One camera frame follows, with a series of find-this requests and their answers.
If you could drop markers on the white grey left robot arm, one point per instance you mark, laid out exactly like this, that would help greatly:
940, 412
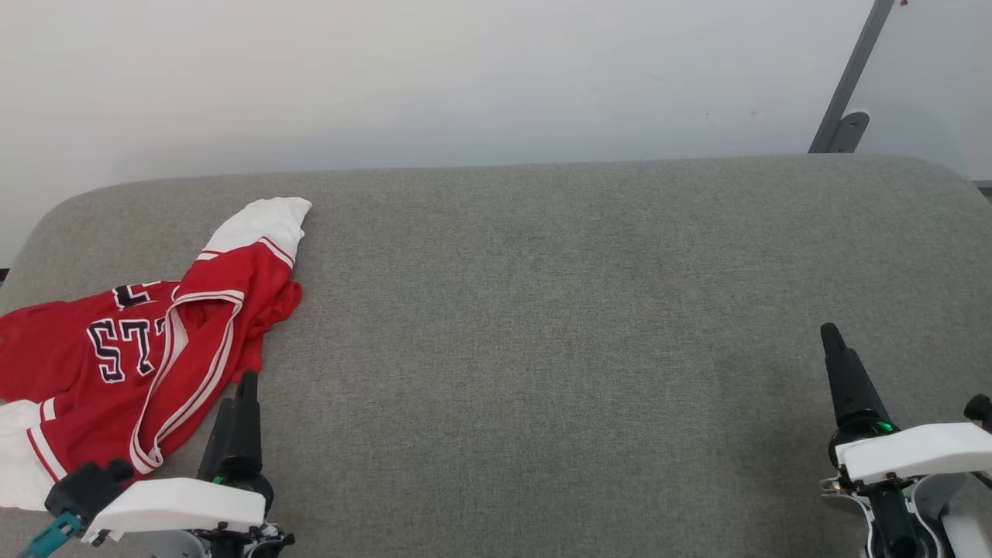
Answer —
174, 546

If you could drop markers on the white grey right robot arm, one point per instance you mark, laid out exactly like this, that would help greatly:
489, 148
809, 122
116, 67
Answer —
973, 539

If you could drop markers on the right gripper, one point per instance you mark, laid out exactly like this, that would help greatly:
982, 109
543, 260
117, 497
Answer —
891, 519

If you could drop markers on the black wrist camera connector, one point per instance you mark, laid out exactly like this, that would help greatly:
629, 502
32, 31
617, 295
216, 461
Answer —
85, 488
978, 408

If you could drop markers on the grey metal post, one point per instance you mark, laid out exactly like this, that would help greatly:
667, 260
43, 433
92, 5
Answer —
852, 70

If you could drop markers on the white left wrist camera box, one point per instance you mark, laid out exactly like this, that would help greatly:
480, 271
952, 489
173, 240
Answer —
178, 504

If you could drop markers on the red and white basketball jersey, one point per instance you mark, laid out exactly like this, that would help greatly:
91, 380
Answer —
93, 364

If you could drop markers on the black right wrist camera connector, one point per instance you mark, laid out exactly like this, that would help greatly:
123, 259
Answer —
978, 408

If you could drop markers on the black left wrist camera connector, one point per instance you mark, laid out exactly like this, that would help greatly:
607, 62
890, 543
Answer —
85, 488

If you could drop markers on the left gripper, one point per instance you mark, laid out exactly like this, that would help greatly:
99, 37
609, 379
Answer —
252, 474

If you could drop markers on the grey metal bracket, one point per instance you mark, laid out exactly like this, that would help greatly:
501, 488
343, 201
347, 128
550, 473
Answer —
851, 130

